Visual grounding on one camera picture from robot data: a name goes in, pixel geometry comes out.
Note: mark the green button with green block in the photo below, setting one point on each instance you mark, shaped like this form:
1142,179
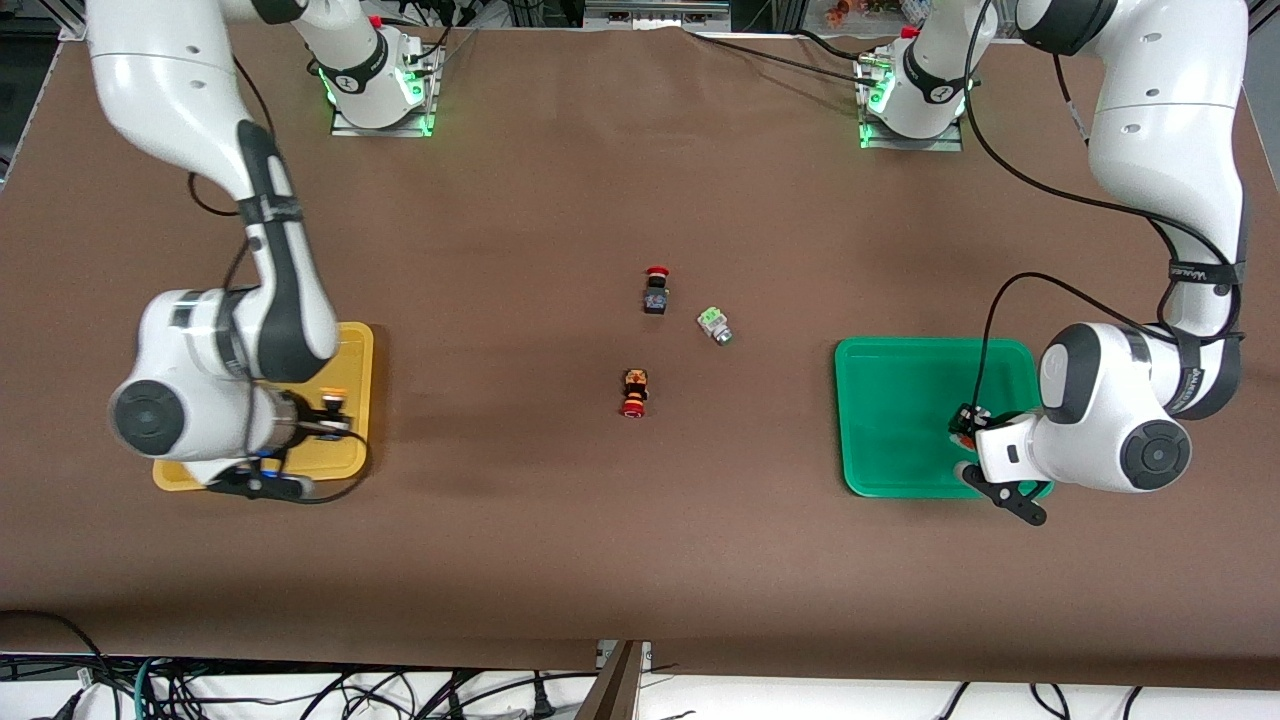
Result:
713,322

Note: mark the brown table leg post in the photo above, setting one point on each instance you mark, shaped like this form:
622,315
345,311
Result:
610,690

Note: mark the brown table cover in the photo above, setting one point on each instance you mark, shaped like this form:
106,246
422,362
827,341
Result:
640,550

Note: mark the green plastic tray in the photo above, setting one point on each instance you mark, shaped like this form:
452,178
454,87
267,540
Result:
900,420

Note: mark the aluminium frame rail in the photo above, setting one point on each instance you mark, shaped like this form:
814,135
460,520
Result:
655,12

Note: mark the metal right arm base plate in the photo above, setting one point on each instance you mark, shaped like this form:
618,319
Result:
345,128

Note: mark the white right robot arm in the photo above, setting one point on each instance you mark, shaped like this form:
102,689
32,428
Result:
170,90

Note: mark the yellow plastic tray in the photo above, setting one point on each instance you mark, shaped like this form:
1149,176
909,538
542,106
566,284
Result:
355,345

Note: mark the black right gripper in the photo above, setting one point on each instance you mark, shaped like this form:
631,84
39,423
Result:
318,419

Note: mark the white metal table bracket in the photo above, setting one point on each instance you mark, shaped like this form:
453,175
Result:
646,655

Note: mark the colourful background objects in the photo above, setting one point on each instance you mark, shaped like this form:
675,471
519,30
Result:
870,10

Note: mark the aluminium corner bracket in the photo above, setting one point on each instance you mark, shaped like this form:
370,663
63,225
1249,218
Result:
72,28

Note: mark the red push button orange base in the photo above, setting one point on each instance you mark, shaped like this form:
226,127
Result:
633,395

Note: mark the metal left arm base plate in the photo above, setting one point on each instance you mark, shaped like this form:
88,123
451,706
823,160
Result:
950,145

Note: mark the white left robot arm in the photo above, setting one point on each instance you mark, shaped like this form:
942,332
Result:
1160,100

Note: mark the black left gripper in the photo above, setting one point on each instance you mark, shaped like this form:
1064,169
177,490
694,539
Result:
966,418

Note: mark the yellow push button black base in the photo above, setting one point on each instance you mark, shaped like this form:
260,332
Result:
333,393

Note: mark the red push button black base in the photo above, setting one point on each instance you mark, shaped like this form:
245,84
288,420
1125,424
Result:
655,298

